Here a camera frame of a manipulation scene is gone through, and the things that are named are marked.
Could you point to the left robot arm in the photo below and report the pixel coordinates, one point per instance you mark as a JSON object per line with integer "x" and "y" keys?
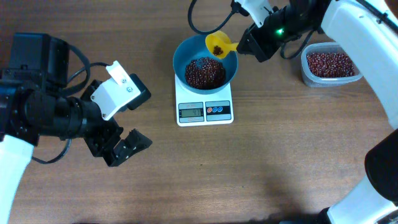
{"x": 46, "y": 90}

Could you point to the teal plastic bowl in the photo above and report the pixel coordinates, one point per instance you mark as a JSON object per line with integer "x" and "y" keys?
{"x": 195, "y": 48}

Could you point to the red beans in bowl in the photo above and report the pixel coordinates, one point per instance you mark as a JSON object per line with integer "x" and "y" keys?
{"x": 205, "y": 74}

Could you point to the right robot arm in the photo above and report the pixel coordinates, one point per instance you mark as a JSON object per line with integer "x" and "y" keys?
{"x": 367, "y": 32}

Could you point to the clear plastic container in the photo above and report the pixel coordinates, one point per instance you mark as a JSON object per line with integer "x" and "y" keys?
{"x": 311, "y": 80}

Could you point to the red beans in scoop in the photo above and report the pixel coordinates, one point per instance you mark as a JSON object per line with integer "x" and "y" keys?
{"x": 217, "y": 50}

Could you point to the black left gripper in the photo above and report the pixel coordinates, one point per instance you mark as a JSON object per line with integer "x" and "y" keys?
{"x": 143, "y": 146}

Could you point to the white digital kitchen scale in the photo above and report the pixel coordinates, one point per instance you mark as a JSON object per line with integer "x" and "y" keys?
{"x": 193, "y": 109}

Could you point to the yellow plastic measuring scoop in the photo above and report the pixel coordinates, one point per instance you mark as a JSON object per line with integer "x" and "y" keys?
{"x": 222, "y": 40}

